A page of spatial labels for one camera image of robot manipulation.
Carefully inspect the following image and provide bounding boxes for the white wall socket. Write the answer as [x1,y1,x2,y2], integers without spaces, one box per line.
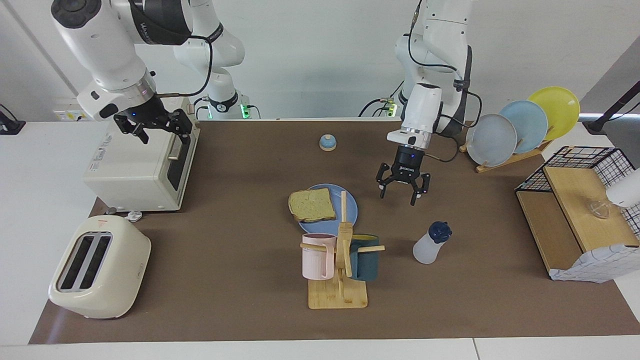
[54,97,93,122]

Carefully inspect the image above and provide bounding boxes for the pale grey plate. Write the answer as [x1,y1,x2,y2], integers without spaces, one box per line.
[471,113,518,167]

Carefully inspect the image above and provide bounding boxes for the wooden shelf box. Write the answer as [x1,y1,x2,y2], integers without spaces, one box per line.
[515,165,640,273]

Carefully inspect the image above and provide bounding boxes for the pink mug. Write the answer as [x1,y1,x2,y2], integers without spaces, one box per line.
[301,233,337,281]

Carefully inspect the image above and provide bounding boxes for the slice of toast bread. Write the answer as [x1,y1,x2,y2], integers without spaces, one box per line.
[288,187,337,223]

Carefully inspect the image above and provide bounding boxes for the white toaster oven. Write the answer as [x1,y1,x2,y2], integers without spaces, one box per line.
[82,96,201,212]

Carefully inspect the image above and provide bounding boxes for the clear glass cup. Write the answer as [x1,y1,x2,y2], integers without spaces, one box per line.
[588,199,611,220]

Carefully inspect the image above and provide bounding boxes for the brown table mat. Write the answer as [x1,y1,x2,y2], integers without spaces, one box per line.
[29,120,640,345]

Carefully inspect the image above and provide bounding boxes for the black base cables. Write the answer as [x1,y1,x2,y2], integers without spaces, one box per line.
[192,95,262,121]
[357,77,407,119]

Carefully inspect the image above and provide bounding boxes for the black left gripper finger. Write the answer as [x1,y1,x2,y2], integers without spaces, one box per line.
[410,172,432,207]
[375,162,396,200]

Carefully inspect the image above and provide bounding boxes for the black stand pole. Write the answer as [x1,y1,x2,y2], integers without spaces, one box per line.
[582,80,640,136]

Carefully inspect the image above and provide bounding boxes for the white cylinder object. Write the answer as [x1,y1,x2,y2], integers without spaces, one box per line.
[607,167,640,209]

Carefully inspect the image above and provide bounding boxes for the periwinkle blue plate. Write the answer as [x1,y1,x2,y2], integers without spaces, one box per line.
[297,183,359,236]

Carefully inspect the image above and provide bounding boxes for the dark teal mug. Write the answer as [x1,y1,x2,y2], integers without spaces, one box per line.
[349,234,381,281]

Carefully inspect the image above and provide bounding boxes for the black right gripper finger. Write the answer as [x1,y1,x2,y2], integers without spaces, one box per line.
[165,109,194,146]
[114,116,150,145]

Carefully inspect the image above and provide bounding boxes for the yellow plate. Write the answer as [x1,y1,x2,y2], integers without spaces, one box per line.
[527,86,581,142]

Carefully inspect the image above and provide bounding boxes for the light blue plate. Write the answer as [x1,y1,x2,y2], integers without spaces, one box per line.
[500,100,549,155]

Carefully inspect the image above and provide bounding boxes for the wooden dish rack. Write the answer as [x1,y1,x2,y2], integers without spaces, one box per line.
[459,120,555,174]

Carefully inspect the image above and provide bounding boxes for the black wire basket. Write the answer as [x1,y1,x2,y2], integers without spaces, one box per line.
[515,146,640,236]

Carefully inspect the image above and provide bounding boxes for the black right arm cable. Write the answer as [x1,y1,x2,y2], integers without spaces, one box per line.
[155,35,214,98]

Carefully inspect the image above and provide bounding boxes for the wooden mug tree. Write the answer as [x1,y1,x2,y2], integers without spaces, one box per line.
[300,190,386,310]

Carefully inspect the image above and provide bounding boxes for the cream two-slot toaster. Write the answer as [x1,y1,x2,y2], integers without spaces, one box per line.
[48,215,152,320]

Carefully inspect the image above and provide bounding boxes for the black clamp device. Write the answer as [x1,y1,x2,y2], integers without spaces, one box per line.
[0,104,26,135]

